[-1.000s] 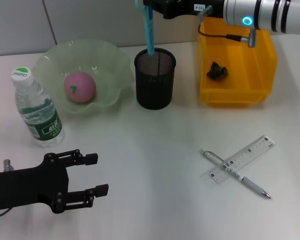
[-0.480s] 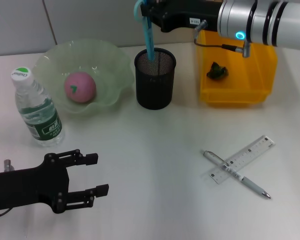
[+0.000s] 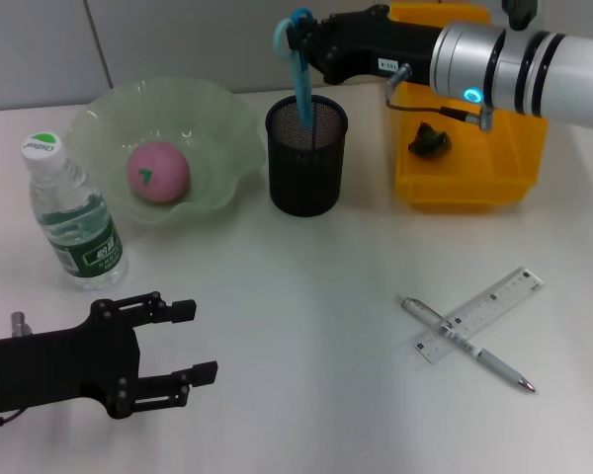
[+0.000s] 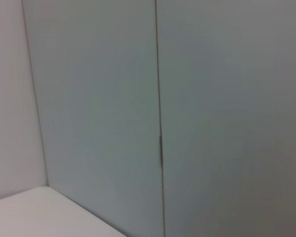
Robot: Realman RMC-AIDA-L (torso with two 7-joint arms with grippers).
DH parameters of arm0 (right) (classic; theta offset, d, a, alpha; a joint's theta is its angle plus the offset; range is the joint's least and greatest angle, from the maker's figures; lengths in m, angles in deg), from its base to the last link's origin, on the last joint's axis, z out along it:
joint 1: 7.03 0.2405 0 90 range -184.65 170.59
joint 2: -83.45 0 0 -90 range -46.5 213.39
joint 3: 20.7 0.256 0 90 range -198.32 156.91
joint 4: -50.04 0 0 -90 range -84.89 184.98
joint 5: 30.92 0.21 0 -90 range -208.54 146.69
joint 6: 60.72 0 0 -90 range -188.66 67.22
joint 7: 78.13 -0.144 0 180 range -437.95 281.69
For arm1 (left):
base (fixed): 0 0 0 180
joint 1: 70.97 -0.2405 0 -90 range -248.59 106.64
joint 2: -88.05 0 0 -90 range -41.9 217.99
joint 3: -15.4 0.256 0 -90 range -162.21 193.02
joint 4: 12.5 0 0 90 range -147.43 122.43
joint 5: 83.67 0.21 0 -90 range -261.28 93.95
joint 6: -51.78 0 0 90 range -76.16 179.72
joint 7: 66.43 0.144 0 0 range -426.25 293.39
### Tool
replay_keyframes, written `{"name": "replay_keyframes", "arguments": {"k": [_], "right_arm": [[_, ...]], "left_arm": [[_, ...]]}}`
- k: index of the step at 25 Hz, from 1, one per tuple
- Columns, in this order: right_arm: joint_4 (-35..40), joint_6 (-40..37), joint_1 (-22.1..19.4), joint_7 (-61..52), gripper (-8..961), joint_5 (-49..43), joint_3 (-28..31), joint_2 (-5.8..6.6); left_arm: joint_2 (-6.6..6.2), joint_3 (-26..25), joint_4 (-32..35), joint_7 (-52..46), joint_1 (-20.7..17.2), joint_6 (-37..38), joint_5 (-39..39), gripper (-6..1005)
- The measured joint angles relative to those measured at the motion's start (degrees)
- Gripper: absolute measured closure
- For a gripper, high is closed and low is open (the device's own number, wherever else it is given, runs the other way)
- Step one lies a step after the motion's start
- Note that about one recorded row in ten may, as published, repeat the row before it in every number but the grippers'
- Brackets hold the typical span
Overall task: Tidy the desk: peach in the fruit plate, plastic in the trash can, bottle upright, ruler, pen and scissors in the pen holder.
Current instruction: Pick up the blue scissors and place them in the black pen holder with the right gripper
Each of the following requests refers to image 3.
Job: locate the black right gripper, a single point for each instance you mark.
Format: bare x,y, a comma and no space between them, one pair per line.
365,44

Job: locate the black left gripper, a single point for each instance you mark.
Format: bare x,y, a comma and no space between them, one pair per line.
59,370

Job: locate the blue scissors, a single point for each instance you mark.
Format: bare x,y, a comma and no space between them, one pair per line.
304,94

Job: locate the green plastic wrapper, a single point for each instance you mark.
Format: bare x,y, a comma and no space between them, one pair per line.
427,140

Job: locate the clear green-label water bottle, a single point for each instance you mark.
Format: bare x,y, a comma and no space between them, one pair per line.
79,232

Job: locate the pink peach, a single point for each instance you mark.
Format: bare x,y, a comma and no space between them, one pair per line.
163,173

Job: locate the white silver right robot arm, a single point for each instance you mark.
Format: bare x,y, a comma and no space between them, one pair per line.
548,69

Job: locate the black mesh pen cup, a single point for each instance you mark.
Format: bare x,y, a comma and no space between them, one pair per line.
306,182

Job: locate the green glass fruit plate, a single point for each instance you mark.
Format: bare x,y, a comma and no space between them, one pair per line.
217,148

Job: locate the transparent plastic ruler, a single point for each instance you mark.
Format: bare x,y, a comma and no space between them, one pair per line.
494,306

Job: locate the grey ballpoint pen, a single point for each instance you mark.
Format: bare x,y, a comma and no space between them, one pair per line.
504,370

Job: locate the yellow plastic bin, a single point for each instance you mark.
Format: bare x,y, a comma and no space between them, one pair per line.
474,173

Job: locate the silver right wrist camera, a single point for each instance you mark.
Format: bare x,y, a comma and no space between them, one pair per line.
521,12

